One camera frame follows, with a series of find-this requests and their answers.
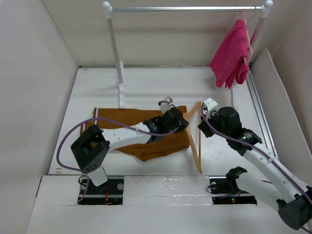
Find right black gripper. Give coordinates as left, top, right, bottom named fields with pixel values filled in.
left=197, top=110, right=230, bottom=138

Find brown trousers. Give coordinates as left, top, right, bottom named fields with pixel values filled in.
left=91, top=108, right=190, bottom=162

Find wooden clothes hanger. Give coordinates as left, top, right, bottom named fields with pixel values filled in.
left=183, top=101, right=203, bottom=174

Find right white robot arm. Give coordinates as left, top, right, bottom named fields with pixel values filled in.
left=198, top=98, right=312, bottom=230

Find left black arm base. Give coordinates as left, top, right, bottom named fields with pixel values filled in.
left=78, top=175, right=124, bottom=206

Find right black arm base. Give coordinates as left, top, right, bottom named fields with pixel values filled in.
left=206, top=176, right=257, bottom=205

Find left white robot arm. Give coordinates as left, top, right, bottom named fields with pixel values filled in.
left=71, top=107, right=189, bottom=194

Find pink garment on hanger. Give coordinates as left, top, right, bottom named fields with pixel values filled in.
left=209, top=19, right=249, bottom=89

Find pink clothes hanger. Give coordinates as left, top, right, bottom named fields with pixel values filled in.
left=238, top=11, right=253, bottom=65

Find silver and white clothes rack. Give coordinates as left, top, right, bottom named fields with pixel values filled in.
left=102, top=0, right=273, bottom=109

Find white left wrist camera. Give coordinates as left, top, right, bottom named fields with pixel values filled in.
left=158, top=97, right=175, bottom=114

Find aluminium rail on right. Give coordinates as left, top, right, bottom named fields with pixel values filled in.
left=246, top=70, right=278, bottom=157

